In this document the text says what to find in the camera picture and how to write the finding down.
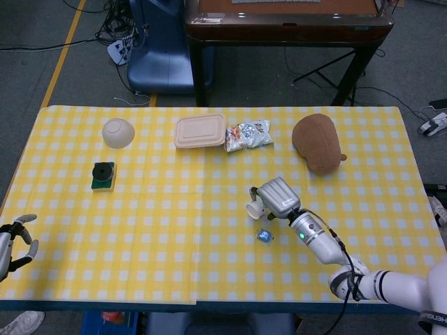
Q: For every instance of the white shoe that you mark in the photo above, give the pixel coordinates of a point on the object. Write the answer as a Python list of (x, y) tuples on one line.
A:
[(22, 322)]

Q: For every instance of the blue plastic chair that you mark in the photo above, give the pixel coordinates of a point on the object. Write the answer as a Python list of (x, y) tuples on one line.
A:
[(160, 70)]

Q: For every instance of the beige lidded food container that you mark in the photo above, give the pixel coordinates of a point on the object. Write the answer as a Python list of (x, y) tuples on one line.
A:
[(199, 130)]

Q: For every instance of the yellow checked tablecloth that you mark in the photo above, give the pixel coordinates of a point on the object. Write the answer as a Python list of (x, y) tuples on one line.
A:
[(174, 227)]

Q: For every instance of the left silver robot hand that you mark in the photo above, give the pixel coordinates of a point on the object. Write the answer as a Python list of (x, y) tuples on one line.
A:
[(5, 251)]

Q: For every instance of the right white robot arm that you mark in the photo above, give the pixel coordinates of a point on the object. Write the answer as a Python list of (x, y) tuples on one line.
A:
[(321, 246)]

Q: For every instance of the white upturned bowl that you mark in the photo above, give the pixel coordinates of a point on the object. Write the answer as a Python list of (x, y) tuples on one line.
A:
[(118, 134)]

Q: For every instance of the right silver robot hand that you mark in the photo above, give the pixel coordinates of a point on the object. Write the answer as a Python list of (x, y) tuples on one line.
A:
[(281, 197)]

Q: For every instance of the dark wooden mahjong table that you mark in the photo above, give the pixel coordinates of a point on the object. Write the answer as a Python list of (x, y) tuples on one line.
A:
[(290, 29)]

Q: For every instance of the blue plastic crate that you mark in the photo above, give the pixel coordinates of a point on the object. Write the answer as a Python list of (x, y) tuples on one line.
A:
[(92, 324)]

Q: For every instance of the brown plush capybara toy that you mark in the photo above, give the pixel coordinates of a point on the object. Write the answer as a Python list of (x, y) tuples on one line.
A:
[(316, 143)]

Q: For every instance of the black round disc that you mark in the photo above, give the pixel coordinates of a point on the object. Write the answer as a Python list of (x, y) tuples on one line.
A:
[(102, 171)]

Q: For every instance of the white floral paper cup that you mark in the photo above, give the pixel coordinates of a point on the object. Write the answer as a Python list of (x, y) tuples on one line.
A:
[(254, 209)]

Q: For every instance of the small blue wrapped packet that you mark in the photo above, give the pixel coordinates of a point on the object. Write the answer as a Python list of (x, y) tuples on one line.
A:
[(264, 235)]

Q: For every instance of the white power strip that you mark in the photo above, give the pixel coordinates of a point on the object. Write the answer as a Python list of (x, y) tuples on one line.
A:
[(118, 52)]

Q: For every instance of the yellow green sponge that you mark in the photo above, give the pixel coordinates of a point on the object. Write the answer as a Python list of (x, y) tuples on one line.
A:
[(104, 186)]

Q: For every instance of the silver snack bag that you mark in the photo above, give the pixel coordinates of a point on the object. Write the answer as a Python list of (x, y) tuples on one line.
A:
[(248, 136)]

